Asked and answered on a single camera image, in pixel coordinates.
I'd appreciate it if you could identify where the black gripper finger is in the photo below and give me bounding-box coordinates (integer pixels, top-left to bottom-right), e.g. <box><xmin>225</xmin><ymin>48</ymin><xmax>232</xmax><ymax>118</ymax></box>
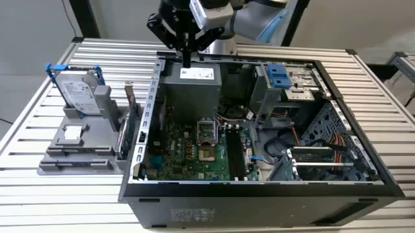
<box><xmin>186</xmin><ymin>27</ymin><xmax>225</xmax><ymax>68</ymax></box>
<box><xmin>145</xmin><ymin>13</ymin><xmax>188</xmax><ymax>68</ymax></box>

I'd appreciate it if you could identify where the black RAM slot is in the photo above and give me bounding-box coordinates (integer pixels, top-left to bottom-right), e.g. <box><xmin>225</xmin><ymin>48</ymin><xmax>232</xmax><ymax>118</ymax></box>
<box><xmin>232</xmin><ymin>123</ymin><xmax>246</xmax><ymax>182</ymax></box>
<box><xmin>228</xmin><ymin>123</ymin><xmax>241</xmax><ymax>182</ymax></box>
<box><xmin>224</xmin><ymin>123</ymin><xmax>237</xmax><ymax>182</ymax></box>

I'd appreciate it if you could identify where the blue plastic drive latch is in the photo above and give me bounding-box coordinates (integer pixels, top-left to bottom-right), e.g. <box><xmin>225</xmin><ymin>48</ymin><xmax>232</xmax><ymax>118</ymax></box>
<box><xmin>265</xmin><ymin>62</ymin><xmax>290</xmax><ymax>89</ymax></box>

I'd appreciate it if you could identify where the grey power supply unit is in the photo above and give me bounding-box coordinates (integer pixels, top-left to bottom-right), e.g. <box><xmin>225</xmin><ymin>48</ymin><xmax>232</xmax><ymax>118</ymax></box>
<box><xmin>160</xmin><ymin>62</ymin><xmax>222</xmax><ymax>123</ymax></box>

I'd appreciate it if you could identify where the black round fan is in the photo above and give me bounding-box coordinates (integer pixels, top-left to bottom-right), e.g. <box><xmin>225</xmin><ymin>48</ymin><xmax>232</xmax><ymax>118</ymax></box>
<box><xmin>217</xmin><ymin>100</ymin><xmax>253</xmax><ymax>121</ymax></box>

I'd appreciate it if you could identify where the silver metal drive cage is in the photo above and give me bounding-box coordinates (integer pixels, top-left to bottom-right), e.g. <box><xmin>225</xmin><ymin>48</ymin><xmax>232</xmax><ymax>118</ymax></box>
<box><xmin>250</xmin><ymin>63</ymin><xmax>328</xmax><ymax>129</ymax></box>

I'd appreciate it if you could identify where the hard disk in blue carrier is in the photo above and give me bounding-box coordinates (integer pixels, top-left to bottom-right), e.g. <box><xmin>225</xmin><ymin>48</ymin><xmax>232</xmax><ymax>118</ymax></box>
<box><xmin>43</xmin><ymin>62</ymin><xmax>106</xmax><ymax>119</ymax></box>

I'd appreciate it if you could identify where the metal socket cover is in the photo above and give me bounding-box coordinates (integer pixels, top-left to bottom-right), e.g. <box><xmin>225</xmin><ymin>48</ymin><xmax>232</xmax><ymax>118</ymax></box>
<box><xmin>196</xmin><ymin>117</ymin><xmax>217</xmax><ymax>144</ymax></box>

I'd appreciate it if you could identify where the green graphics card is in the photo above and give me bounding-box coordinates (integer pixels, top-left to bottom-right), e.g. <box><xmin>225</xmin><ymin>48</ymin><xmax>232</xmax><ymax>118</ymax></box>
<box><xmin>114</xmin><ymin>81</ymin><xmax>143</xmax><ymax>161</ymax></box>

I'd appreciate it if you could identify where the CPU socket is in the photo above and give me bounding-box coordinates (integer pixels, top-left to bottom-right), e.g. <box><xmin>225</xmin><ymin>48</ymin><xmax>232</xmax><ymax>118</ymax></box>
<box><xmin>197</xmin><ymin>144</ymin><xmax>217</xmax><ymax>163</ymax></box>

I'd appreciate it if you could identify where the grey plastic parts rack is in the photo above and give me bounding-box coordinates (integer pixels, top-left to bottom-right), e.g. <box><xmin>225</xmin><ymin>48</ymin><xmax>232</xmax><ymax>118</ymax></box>
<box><xmin>35</xmin><ymin>84</ymin><xmax>142</xmax><ymax>176</ymax></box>

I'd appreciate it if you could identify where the silver CPU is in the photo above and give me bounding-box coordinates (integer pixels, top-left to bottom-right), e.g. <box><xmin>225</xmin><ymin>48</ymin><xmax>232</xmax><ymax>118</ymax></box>
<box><xmin>62</xmin><ymin>125</ymin><xmax>83</xmax><ymax>140</ymax></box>

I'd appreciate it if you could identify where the green motherboard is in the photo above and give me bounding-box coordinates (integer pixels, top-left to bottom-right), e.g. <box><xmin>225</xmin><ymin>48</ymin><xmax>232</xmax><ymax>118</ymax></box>
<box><xmin>143</xmin><ymin>118</ymin><xmax>260</xmax><ymax>182</ymax></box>

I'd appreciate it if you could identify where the metal disk bay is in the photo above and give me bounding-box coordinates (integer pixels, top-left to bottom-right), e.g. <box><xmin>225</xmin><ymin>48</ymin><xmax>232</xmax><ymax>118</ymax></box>
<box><xmin>266</xmin><ymin>145</ymin><xmax>356</xmax><ymax>182</ymax></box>

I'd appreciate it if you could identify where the grey metal side table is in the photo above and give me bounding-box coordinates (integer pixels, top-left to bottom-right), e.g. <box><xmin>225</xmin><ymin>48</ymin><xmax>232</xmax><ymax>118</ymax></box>
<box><xmin>384</xmin><ymin>51</ymin><xmax>415</xmax><ymax>107</ymax></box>

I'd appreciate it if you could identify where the black open PC case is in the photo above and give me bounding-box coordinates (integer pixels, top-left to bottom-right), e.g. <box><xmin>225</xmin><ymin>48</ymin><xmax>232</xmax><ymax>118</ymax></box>
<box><xmin>115</xmin><ymin>50</ymin><xmax>405</xmax><ymax>229</ymax></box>

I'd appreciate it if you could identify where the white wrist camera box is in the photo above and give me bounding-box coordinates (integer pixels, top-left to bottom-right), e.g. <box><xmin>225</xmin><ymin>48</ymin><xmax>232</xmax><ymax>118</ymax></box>
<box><xmin>189</xmin><ymin>0</ymin><xmax>233</xmax><ymax>31</ymax></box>

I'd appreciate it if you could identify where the black vertical post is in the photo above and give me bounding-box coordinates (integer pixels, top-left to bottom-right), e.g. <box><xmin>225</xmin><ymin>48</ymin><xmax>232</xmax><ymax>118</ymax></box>
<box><xmin>280</xmin><ymin>0</ymin><xmax>310</xmax><ymax>47</ymax></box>
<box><xmin>69</xmin><ymin>0</ymin><xmax>99</xmax><ymax>39</ymax></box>

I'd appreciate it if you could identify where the orange wire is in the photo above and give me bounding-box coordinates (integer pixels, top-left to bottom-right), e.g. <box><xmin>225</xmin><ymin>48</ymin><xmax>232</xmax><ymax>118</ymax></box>
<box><xmin>290</xmin><ymin>122</ymin><xmax>300</xmax><ymax>148</ymax></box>

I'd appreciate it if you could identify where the black cable loop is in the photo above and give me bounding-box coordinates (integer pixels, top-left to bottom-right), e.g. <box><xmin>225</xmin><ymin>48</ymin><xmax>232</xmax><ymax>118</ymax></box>
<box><xmin>264</xmin><ymin>134</ymin><xmax>294</xmax><ymax>166</ymax></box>

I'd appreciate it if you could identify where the red yellow wire bundle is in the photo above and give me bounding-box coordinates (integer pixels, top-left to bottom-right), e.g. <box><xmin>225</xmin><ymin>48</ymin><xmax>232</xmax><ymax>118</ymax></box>
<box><xmin>325</xmin><ymin>132</ymin><xmax>346</xmax><ymax>164</ymax></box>

